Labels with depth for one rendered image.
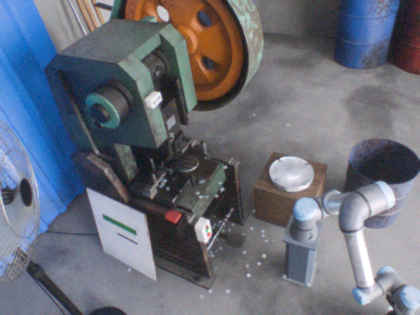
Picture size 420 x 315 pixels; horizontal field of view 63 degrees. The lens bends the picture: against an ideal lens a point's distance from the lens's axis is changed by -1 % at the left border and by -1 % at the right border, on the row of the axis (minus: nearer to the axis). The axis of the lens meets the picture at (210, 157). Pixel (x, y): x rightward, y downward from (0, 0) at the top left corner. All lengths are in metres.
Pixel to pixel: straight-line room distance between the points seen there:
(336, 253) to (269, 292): 0.53
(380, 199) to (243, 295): 1.16
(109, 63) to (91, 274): 1.62
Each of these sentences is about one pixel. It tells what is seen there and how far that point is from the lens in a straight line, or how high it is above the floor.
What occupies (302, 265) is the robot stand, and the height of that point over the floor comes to 0.23.
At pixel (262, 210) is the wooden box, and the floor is 0.13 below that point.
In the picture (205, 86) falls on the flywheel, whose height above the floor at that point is 1.06.
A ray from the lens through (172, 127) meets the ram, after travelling 1.83.
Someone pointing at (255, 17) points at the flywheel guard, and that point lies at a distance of 1.79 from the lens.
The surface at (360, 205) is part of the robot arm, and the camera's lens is 1.48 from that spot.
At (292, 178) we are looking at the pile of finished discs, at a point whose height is 0.39.
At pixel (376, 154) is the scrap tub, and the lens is 2.68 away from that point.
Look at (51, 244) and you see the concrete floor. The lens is 2.98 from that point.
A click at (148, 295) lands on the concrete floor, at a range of 2.45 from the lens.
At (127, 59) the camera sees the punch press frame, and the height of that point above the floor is 1.49.
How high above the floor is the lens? 2.12
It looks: 43 degrees down
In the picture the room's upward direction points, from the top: 10 degrees counter-clockwise
